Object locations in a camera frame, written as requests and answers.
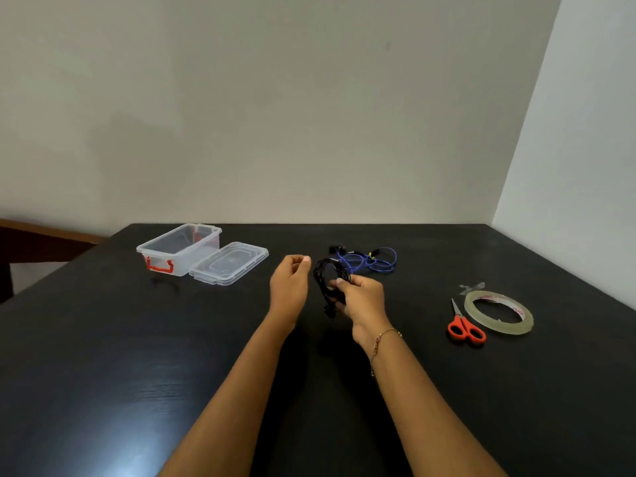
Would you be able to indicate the person's left hand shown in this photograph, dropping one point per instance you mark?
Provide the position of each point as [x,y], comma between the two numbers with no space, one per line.
[289,290]

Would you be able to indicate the person's right hand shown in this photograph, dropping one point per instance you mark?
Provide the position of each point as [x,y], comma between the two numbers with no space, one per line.
[365,302]

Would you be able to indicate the person's left fingers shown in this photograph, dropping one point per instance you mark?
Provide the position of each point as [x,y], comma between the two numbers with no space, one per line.
[299,262]

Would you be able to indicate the person's right thumb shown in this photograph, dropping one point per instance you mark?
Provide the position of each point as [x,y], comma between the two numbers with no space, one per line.
[345,283]

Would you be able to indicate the person's right forearm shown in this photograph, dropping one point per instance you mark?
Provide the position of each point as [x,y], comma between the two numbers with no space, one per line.
[427,412]

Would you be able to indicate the person's left forearm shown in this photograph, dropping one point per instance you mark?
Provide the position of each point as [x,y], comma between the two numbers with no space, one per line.
[233,402]

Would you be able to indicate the clear plastic box lid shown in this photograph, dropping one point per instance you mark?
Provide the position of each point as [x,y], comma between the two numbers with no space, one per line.
[228,263]

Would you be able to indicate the clear plastic storage box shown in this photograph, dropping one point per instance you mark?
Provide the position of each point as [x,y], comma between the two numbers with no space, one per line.
[180,248]

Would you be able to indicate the cut piece of clear tape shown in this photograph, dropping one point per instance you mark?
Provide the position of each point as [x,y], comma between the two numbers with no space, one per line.
[472,288]

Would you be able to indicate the clear adhesive tape roll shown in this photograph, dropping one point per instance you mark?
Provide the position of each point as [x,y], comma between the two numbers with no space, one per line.
[498,312]

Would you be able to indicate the brown wooden furniture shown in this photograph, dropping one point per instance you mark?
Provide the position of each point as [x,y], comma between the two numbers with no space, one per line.
[30,253]

